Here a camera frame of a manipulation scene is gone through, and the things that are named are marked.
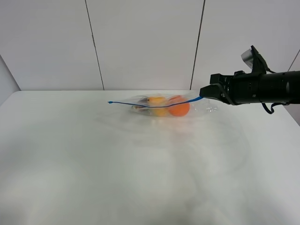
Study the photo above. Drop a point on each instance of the purple eggplant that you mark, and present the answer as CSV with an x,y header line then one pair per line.
x,y
142,106

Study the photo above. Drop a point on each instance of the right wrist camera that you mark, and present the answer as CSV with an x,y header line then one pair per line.
x,y
253,59

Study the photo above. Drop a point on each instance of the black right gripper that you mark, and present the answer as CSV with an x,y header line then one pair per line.
x,y
218,88

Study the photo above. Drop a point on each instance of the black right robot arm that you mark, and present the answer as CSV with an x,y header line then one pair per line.
x,y
254,88

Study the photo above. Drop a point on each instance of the orange fruit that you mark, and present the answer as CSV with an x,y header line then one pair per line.
x,y
180,109

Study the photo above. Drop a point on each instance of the clear zip bag blue seal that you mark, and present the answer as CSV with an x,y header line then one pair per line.
x,y
199,106

